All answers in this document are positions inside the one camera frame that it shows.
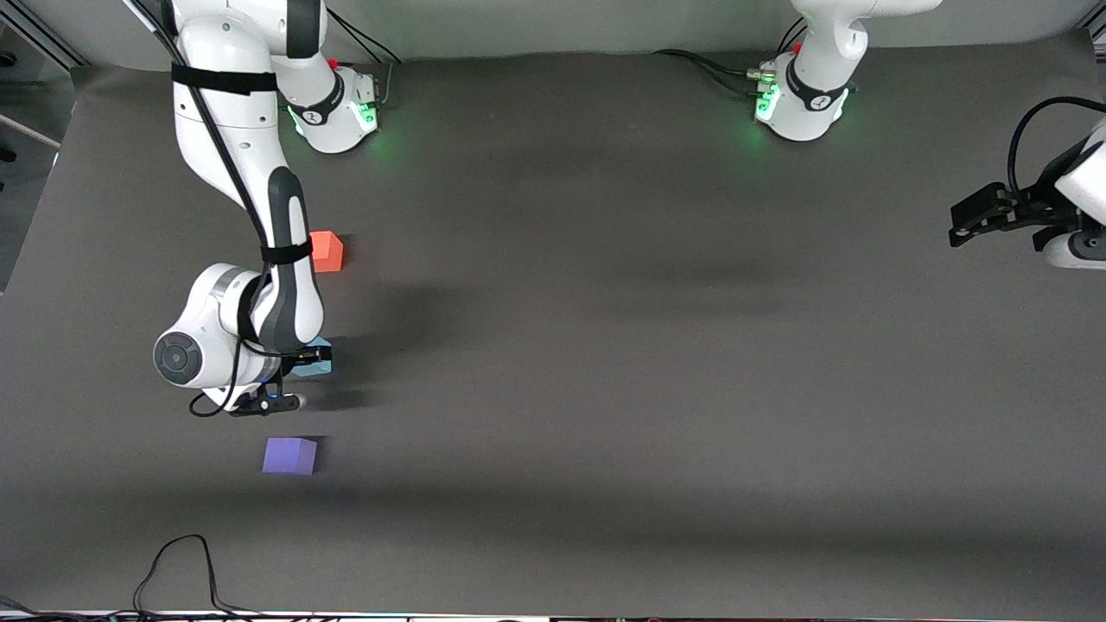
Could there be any black base cable bundle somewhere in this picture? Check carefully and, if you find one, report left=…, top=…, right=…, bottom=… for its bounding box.
left=327, top=9, right=409, bottom=67
left=654, top=48, right=772, bottom=98

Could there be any thin black looped cable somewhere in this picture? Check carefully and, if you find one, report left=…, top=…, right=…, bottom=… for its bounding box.
left=132, top=534, right=260, bottom=617

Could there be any orange foam block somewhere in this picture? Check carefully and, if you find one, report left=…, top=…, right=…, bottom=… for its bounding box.
left=308, top=231, right=345, bottom=274

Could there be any light blue foam block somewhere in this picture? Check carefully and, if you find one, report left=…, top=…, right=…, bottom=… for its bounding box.
left=289, top=337, right=334, bottom=378

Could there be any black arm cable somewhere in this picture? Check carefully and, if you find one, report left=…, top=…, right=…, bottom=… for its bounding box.
left=1007, top=95, right=1106, bottom=196
left=121, top=0, right=290, bottom=419

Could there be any dark grey table mat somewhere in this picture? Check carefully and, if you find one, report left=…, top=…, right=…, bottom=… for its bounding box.
left=0, top=35, right=1106, bottom=619

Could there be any purple foam block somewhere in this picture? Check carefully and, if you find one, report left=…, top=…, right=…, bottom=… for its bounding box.
left=262, top=437, right=319, bottom=477

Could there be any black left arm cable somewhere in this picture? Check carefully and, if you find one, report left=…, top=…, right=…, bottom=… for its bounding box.
left=1007, top=95, right=1106, bottom=196

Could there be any thin white bar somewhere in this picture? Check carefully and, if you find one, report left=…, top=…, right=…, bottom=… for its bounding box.
left=0, top=112, right=63, bottom=149

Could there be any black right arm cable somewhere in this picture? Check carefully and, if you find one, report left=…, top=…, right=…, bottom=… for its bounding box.
left=121, top=0, right=290, bottom=419

